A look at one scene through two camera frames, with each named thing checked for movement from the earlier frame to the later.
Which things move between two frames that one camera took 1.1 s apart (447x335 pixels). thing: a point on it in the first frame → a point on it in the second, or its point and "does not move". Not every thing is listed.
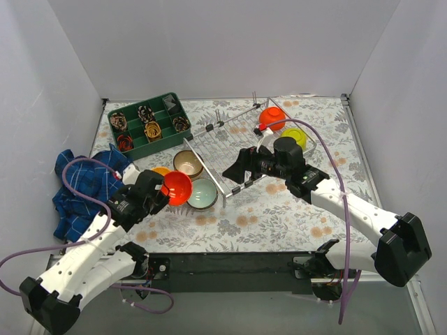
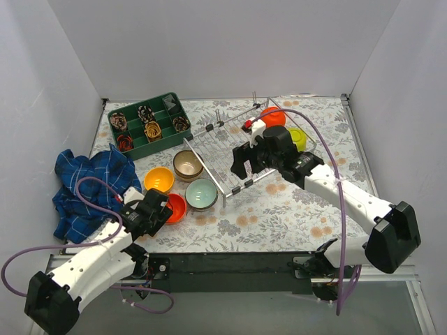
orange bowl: [272, 114] does not move
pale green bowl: [204, 194] does not move
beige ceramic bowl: [191, 166] does not move
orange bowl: [177, 186] → [177, 203]
